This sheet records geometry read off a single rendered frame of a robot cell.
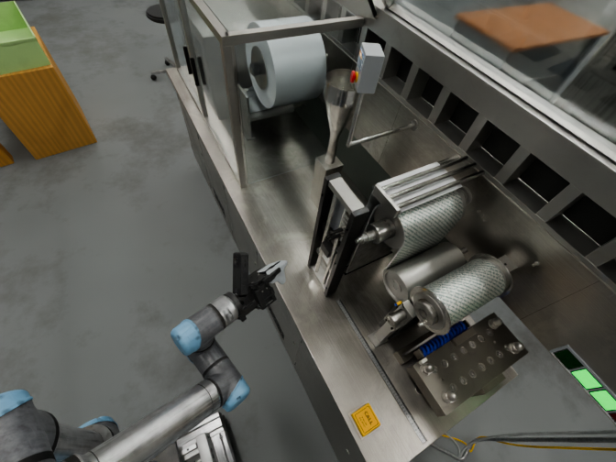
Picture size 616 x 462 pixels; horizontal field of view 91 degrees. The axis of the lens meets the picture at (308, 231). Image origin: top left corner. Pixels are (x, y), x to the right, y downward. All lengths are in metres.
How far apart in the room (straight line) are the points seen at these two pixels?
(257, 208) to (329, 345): 0.71
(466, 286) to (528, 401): 1.71
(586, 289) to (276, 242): 1.04
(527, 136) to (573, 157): 0.12
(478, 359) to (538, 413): 1.42
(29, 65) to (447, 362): 3.27
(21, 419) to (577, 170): 1.22
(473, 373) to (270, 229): 0.95
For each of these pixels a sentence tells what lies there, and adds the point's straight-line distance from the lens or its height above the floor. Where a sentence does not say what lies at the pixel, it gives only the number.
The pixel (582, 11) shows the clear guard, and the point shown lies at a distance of 0.69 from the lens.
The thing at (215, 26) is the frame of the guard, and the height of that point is 1.60.
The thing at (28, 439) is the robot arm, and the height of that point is 1.43.
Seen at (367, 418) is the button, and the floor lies 0.92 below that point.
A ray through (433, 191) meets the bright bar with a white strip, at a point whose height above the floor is 1.46.
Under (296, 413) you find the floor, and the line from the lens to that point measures 2.06.
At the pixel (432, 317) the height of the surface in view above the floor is 1.28.
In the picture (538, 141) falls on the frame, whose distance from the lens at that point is 0.99.
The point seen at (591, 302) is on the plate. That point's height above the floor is 1.38.
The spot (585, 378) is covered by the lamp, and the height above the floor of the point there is 1.19.
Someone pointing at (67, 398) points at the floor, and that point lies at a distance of 2.37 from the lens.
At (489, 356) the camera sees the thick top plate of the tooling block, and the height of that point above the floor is 1.03.
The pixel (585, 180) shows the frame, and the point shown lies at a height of 1.60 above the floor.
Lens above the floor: 2.05
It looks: 55 degrees down
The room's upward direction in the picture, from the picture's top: 9 degrees clockwise
